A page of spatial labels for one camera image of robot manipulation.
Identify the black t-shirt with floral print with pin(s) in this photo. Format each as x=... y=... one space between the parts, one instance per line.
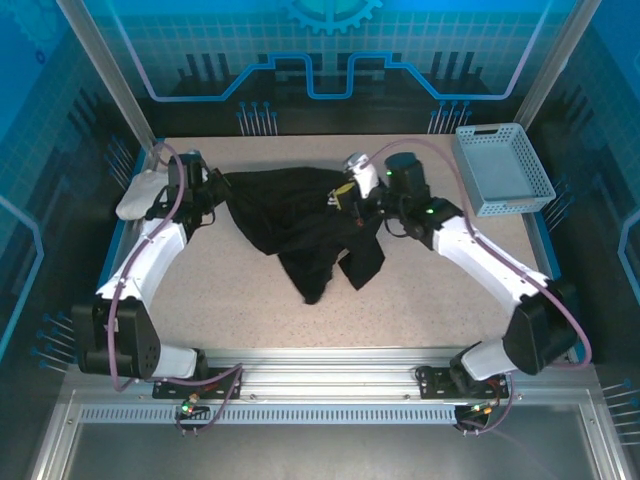
x=285 y=215

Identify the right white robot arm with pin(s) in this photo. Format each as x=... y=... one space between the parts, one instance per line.
x=465 y=260

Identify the folded white t-shirt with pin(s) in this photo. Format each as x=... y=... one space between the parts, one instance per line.
x=137 y=197

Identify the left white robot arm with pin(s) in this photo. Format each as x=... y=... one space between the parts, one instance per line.
x=145 y=265

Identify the grey perforated plastic basket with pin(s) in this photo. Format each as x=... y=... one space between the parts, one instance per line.
x=500 y=170

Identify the aluminium frame post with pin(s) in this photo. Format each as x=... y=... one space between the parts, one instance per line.
x=97 y=55
x=565 y=50

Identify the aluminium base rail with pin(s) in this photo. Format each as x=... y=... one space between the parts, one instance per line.
x=325 y=375

